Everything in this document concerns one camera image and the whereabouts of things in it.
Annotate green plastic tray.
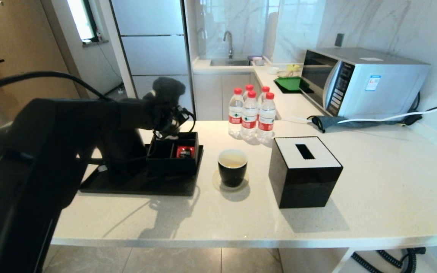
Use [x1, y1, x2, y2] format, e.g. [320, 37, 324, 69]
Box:
[274, 77, 310, 92]

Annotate black serving tray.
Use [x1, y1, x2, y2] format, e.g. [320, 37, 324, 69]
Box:
[79, 144, 204, 197]

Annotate black cup white inside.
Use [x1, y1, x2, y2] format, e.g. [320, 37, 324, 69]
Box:
[218, 149, 248, 188]

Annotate chrome kitchen faucet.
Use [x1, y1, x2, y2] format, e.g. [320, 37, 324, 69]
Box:
[223, 31, 235, 60]

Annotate steel kitchen sink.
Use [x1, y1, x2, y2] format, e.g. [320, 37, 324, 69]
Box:
[210, 58, 251, 67]

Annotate window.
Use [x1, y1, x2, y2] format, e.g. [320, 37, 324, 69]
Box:
[67, 0, 101, 44]

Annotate silver microwave oven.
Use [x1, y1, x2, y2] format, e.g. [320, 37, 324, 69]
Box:
[300, 48, 431, 120]

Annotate clear round coaster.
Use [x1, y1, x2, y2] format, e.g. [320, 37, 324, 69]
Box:
[213, 169, 250, 193]

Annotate black electric kettle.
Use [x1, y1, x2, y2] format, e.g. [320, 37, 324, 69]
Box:
[90, 128, 148, 183]

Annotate white base cabinet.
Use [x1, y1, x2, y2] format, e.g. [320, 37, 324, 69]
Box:
[194, 72, 261, 122]

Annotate black coiled cable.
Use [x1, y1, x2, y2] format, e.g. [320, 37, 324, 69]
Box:
[351, 247, 426, 273]

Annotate water bottles red caps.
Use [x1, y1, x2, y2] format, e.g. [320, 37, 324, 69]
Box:
[228, 88, 244, 138]
[257, 93, 277, 144]

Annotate black tissue box white top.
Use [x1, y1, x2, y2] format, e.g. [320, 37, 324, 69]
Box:
[268, 136, 343, 209]

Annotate black compartment organizer box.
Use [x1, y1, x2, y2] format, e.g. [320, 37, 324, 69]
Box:
[146, 132, 200, 176]

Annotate white power cable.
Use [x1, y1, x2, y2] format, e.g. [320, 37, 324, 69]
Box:
[282, 86, 437, 125]

